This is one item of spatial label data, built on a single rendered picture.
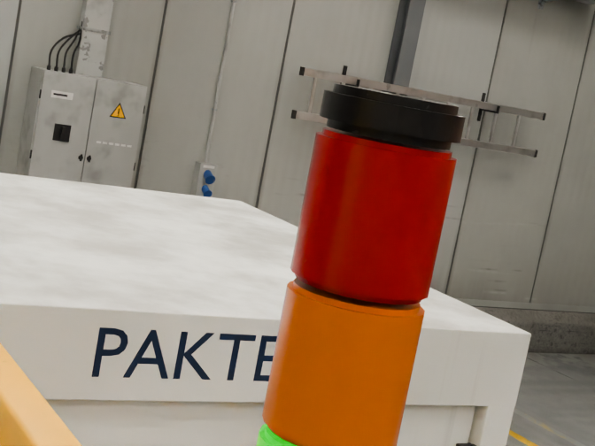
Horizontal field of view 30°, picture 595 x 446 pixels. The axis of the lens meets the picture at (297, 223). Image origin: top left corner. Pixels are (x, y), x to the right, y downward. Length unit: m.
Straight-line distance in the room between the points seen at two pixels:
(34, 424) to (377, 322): 0.37
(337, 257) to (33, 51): 7.92
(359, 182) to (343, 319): 0.05
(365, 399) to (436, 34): 9.59
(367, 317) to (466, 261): 10.24
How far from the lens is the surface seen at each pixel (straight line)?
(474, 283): 10.75
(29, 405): 0.74
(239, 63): 8.92
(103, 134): 8.22
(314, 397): 0.38
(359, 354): 0.38
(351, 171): 0.37
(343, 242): 0.37
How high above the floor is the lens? 2.34
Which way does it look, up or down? 8 degrees down
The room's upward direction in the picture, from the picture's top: 11 degrees clockwise
